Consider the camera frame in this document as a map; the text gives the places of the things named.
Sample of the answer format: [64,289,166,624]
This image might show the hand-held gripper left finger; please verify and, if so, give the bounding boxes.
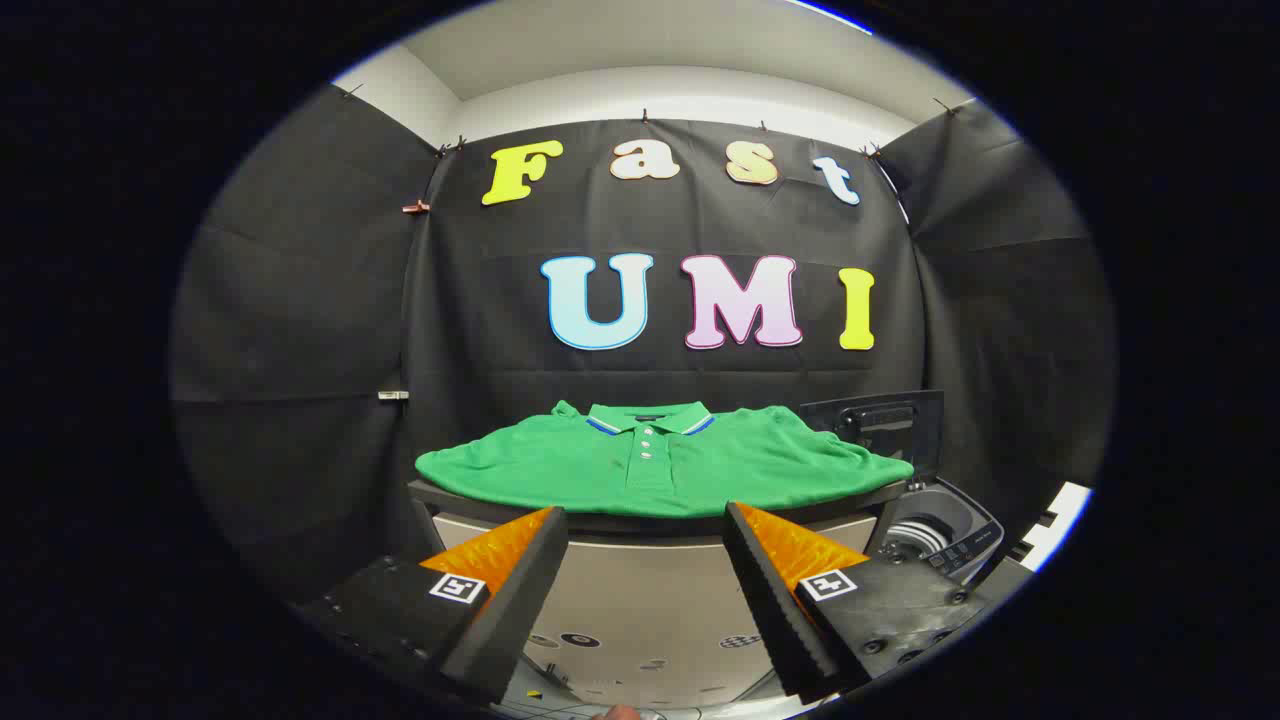
[300,506,569,706]

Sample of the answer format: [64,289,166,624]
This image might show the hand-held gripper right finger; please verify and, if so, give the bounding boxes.
[722,502,988,706]

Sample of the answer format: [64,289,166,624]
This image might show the green polo shirt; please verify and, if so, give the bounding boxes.
[415,400,915,519]

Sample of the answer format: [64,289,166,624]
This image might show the grey washing machine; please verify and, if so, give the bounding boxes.
[870,478,1006,586]

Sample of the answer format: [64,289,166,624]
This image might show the grey table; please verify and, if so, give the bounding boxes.
[408,478,911,701]

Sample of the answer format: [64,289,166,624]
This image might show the white board with black marks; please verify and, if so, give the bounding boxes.
[1005,482,1094,573]

